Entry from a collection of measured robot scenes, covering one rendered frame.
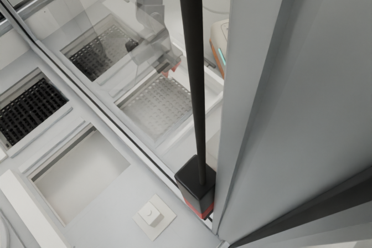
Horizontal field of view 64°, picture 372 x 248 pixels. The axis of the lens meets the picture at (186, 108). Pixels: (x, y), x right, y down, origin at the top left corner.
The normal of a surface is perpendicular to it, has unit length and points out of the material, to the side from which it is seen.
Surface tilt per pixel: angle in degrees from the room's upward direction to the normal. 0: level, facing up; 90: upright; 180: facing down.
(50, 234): 0
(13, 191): 0
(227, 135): 90
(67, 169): 0
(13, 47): 90
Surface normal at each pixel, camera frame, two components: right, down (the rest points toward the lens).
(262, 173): -0.70, 0.66
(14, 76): -0.07, -0.44
